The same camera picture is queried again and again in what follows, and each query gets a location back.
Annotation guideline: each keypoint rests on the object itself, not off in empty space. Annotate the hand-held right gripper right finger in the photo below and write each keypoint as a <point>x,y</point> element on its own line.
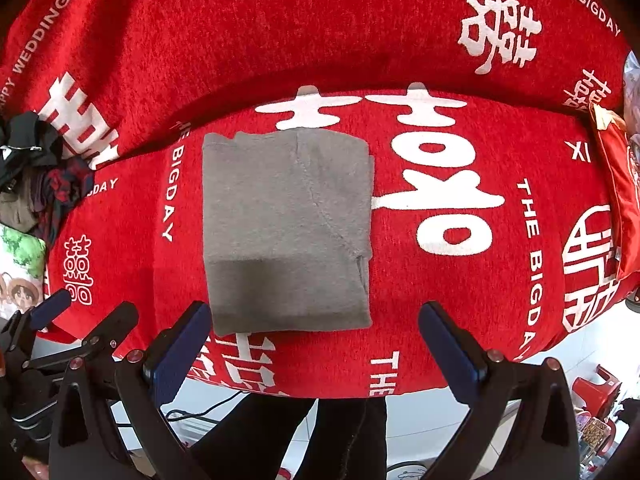
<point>450,350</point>

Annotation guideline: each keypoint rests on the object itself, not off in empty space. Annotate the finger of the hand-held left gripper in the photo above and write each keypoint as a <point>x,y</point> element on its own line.
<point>112,327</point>
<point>50,307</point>

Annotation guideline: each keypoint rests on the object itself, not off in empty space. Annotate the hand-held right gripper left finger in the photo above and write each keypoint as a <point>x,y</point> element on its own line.
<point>182,350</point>

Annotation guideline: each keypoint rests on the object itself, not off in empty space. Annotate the grey knit sweater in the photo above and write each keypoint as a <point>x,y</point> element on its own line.
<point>280,220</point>

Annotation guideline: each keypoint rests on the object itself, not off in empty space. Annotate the person's left hand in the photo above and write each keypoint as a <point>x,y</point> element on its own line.
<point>35,469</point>

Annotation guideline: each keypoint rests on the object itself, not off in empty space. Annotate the cartoon printed cushion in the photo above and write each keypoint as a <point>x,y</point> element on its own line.
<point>20,260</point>

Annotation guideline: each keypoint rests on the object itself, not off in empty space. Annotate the olive brown cloth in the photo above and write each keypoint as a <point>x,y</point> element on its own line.
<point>15,210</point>

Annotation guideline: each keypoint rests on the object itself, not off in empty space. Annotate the red navy plaid cloth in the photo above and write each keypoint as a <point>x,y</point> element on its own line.
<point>65,185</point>

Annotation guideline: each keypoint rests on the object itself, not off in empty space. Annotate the person's black pants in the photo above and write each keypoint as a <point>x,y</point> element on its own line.
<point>350,435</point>

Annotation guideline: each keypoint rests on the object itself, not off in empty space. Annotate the red plastic stool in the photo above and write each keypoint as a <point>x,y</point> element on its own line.
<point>597,385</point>

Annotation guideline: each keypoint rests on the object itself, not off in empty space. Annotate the black cloth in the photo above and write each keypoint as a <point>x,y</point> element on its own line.
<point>30,145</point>

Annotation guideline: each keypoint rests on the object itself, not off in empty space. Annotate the box of colourful packets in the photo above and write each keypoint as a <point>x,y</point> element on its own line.
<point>595,432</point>

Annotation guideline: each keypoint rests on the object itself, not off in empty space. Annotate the red pillow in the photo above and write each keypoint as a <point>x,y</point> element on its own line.
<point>620,185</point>

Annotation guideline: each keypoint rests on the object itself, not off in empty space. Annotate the white plastic bag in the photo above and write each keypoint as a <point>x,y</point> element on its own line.
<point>632,90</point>

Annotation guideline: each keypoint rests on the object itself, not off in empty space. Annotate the red printed blanket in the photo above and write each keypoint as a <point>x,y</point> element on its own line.
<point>350,35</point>

